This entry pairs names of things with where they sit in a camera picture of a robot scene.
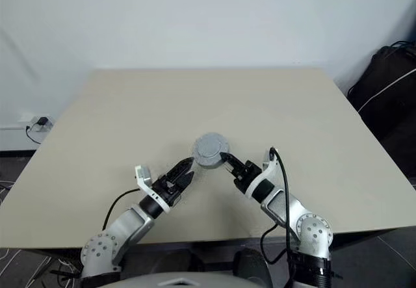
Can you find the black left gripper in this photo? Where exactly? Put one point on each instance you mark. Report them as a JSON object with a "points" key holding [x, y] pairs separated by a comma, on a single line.
{"points": [[167, 188]]}

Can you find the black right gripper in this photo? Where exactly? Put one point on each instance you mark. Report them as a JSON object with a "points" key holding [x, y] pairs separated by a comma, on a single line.
{"points": [[247, 174]]}

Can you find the grey round motor end cover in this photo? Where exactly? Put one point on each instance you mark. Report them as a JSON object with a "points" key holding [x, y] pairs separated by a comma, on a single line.
{"points": [[211, 145]]}

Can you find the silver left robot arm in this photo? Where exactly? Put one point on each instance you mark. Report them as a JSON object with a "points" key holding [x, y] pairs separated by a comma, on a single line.
{"points": [[130, 226]]}

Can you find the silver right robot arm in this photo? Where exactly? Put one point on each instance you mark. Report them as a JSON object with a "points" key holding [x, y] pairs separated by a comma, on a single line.
{"points": [[308, 232]]}

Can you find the dark rounded shape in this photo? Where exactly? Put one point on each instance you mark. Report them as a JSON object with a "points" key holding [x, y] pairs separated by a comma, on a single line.
{"points": [[252, 265]]}

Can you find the grey robot torso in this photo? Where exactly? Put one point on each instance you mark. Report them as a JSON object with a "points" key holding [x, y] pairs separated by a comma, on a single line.
{"points": [[185, 282]]}

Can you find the black power adapter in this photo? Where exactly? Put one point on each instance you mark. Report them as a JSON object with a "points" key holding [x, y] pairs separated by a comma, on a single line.
{"points": [[41, 121]]}

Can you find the black bag with white piping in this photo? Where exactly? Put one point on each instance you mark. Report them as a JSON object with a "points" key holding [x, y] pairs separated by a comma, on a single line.
{"points": [[390, 106]]}

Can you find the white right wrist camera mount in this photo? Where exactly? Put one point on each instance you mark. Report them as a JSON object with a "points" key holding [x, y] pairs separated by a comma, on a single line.
{"points": [[271, 167]]}

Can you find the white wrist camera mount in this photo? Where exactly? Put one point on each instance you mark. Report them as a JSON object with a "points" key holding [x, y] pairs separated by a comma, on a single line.
{"points": [[143, 174], [271, 167]]}

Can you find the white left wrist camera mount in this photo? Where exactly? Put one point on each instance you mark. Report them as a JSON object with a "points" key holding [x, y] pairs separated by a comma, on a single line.
{"points": [[143, 174]]}

